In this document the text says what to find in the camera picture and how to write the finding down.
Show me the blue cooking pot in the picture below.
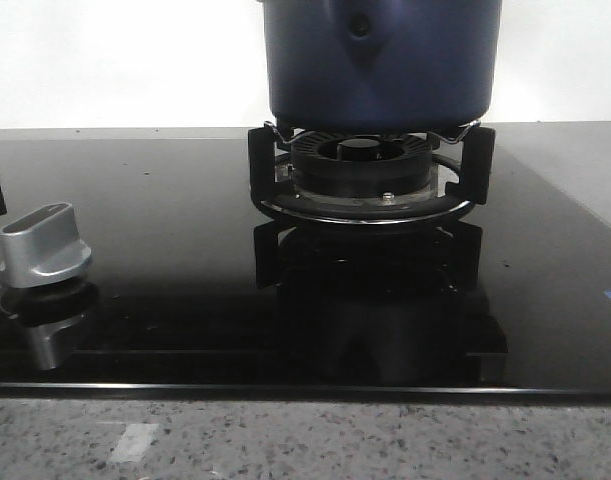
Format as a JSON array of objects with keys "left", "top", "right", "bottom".
[{"left": 261, "top": 0, "right": 502, "bottom": 133}]

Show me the right black pot support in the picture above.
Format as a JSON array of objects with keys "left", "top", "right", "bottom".
[{"left": 247, "top": 121, "right": 496, "bottom": 230}]

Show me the silver right stove knob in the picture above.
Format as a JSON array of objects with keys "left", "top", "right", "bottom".
[{"left": 0, "top": 202, "right": 92, "bottom": 289}]

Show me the right gas burner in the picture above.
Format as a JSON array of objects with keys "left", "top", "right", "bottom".
[{"left": 290, "top": 132, "right": 433, "bottom": 198}]

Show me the black glass stove top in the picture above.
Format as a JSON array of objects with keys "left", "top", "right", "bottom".
[{"left": 0, "top": 134, "right": 611, "bottom": 403}]

